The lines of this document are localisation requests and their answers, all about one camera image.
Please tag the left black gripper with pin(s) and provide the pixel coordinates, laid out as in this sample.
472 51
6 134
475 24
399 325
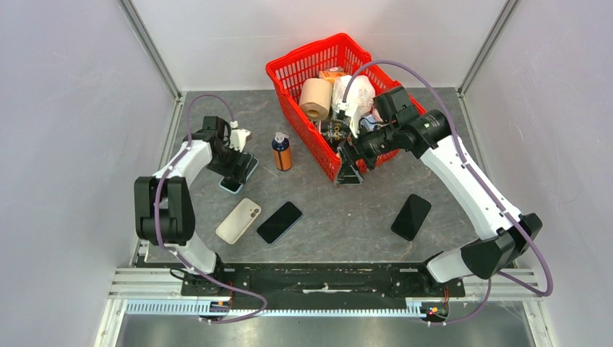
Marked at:
233 171

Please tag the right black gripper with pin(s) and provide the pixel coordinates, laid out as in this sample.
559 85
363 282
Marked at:
348 173

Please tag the blue phone with black screen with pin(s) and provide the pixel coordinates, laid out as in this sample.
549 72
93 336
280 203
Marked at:
279 222

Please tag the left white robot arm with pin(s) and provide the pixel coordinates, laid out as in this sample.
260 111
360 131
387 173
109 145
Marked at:
164 213

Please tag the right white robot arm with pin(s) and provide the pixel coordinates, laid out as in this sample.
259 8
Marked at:
504 232

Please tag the black phone on table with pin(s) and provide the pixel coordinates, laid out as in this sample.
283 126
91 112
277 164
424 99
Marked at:
411 217

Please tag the black packet in basket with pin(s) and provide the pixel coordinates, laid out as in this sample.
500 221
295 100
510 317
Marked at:
334 132

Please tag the orange label blue pump bottle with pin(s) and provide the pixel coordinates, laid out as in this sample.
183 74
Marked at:
282 151

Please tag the beige toilet paper roll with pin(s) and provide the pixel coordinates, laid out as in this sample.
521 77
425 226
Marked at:
315 98

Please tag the white plastic bag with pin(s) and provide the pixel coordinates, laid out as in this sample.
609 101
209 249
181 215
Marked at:
361 91

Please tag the red plastic basket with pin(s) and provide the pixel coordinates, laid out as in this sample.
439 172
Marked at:
304 81

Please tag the orange box in basket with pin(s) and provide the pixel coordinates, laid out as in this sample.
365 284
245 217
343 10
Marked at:
330 75

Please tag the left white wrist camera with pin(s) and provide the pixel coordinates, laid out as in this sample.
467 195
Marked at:
238 137

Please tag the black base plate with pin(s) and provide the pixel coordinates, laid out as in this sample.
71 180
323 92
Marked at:
334 285

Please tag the white toothed cable rail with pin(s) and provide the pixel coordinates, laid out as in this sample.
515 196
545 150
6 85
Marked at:
208 308

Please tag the aluminium frame rail left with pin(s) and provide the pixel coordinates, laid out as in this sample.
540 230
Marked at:
145 38

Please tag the aluminium frame rail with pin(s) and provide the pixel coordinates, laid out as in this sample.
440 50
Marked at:
145 38
488 44

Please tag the aluminium frame rail right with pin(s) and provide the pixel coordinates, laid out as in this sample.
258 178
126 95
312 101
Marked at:
488 44

